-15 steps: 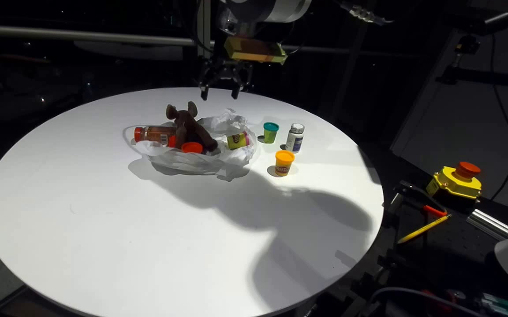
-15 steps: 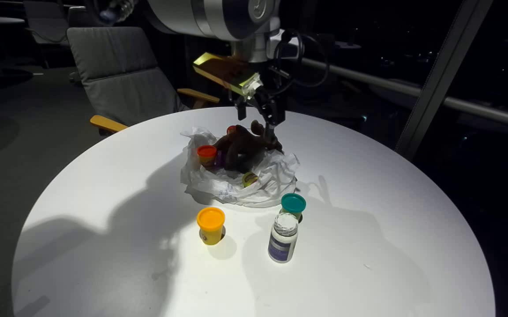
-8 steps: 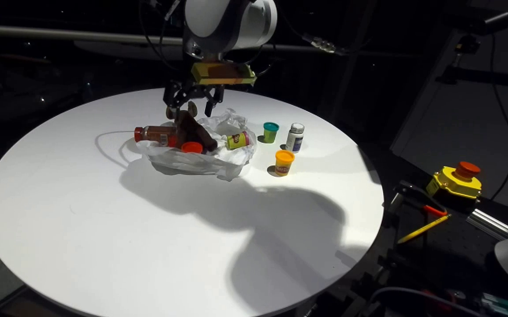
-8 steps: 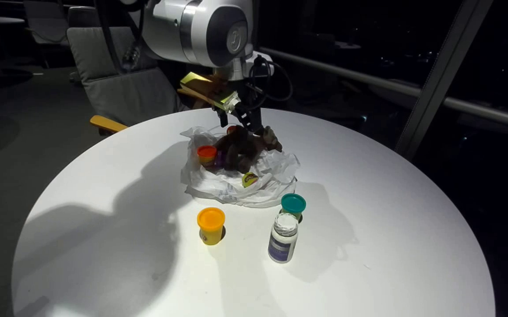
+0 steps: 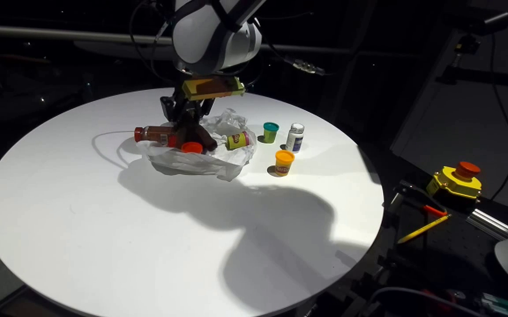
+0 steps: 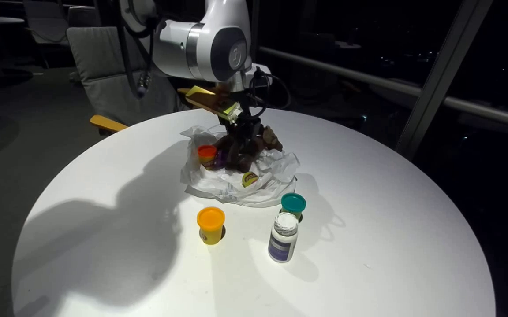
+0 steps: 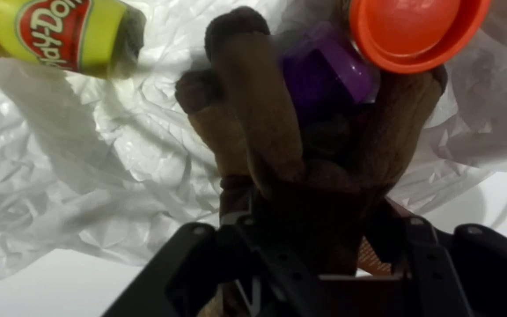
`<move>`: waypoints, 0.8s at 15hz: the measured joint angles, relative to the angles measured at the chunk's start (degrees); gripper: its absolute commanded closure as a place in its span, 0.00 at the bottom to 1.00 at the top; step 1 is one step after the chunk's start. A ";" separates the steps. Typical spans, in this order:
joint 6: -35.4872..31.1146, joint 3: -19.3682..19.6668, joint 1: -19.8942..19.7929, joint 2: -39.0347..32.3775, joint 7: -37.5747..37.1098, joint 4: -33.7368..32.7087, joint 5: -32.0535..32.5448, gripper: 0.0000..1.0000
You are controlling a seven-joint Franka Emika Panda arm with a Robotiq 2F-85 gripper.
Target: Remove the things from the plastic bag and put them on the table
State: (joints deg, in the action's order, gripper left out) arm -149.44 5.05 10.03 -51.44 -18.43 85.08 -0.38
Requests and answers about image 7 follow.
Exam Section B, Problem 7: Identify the orange lid Play-Doh can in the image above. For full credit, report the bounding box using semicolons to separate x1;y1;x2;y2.
345;0;495;77

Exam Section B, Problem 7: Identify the pink lid Play-Doh can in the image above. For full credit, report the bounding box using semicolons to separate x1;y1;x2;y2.
0;0;148;79

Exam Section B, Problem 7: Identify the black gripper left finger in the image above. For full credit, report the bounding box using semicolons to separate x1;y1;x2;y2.
101;198;333;317

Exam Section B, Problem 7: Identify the white translucent plastic bag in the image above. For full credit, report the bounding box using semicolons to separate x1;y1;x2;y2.
0;0;507;281

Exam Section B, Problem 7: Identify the brown plush moose toy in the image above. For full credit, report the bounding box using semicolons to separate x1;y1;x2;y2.
173;5;451;278

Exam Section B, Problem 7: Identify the purple plastic jar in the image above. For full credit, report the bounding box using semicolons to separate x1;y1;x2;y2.
277;19;384;119

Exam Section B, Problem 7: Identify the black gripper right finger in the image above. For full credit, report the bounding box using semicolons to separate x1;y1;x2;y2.
375;198;507;317

